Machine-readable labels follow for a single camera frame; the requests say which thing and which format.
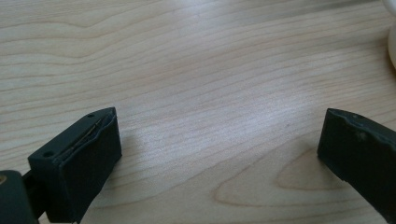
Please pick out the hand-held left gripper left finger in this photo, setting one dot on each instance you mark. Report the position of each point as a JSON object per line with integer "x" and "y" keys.
{"x": 81, "y": 161}

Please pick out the white round dish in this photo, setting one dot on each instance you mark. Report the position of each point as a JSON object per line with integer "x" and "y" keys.
{"x": 393, "y": 46}

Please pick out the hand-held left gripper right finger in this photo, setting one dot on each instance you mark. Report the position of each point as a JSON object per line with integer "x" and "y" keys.
{"x": 361, "y": 152}

